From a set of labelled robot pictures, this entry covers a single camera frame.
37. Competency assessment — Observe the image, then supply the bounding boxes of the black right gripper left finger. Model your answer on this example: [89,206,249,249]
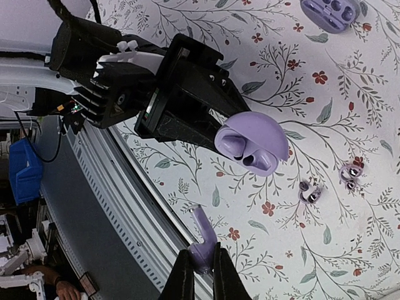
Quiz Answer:
[159,249,195,300]

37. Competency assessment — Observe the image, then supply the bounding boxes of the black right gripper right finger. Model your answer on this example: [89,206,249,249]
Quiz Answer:
[213,242,250,300]

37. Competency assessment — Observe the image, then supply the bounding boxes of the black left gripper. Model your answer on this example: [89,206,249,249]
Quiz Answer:
[134,34,250,150]

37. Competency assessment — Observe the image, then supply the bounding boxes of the light purple round earbud case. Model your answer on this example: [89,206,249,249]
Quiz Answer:
[214,111,289,177]

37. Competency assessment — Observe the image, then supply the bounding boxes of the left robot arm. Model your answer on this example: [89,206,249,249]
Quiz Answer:
[1,17,249,150]

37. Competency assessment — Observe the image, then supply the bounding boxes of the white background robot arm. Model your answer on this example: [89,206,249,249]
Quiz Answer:
[1,230,194,299]

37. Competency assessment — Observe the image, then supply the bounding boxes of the dark purple open earbud case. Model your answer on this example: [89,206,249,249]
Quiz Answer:
[300,0,361,34]

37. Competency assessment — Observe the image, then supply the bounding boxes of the person's hand in background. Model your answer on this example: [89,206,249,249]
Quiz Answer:
[56,281,81,300]

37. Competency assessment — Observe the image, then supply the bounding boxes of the floral patterned table mat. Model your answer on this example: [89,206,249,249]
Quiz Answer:
[98,1,399,299]

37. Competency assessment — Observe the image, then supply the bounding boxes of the chrome purple earbud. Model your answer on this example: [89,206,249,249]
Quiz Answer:
[298,181,323,204]
[339,164,363,191]

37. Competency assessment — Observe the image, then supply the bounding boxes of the blue plastic storage bin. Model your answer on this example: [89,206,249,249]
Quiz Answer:
[9,138,43,205]

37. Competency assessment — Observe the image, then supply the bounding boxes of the aluminium front rail frame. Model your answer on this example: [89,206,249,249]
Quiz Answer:
[39,117,213,299]

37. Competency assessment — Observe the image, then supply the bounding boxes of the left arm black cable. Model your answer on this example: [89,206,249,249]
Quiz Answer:
[46,0,104,26]

